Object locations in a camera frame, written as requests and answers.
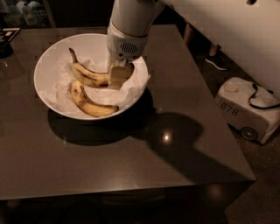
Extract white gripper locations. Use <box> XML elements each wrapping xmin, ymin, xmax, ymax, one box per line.
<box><xmin>107</xmin><ymin>20</ymin><xmax>148</xmax><ymax>90</ymax></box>

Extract ripe banana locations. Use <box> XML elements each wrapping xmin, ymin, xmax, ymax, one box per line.
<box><xmin>69</xmin><ymin>48</ymin><xmax>109</xmax><ymax>88</ymax></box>
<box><xmin>69</xmin><ymin>80</ymin><xmax>119</xmax><ymax>117</ymax></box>

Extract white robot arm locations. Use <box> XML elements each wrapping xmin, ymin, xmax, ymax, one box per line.
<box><xmin>107</xmin><ymin>0</ymin><xmax>280</xmax><ymax>99</ymax></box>

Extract white robot base with wheel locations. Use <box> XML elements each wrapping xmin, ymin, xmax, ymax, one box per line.
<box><xmin>215</xmin><ymin>77</ymin><xmax>280</xmax><ymax>144</ymax></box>

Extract white bowl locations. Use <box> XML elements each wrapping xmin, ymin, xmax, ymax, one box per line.
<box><xmin>33</xmin><ymin>32</ymin><xmax>151</xmax><ymax>122</ymax></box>

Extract white paper liner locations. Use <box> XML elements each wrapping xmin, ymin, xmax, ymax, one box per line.
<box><xmin>38</xmin><ymin>54</ymin><xmax>150</xmax><ymax>120</ymax></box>

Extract person's legs in black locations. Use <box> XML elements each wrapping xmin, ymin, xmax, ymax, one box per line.
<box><xmin>183</xmin><ymin>22</ymin><xmax>228</xmax><ymax>71</ymax></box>

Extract shelf with bottles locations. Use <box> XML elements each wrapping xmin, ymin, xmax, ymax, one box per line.
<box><xmin>0</xmin><ymin>0</ymin><xmax>55</xmax><ymax>28</ymax></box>

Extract black object on table corner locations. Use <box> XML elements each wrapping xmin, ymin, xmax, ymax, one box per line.
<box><xmin>0</xmin><ymin>28</ymin><xmax>20</xmax><ymax>59</ymax></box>

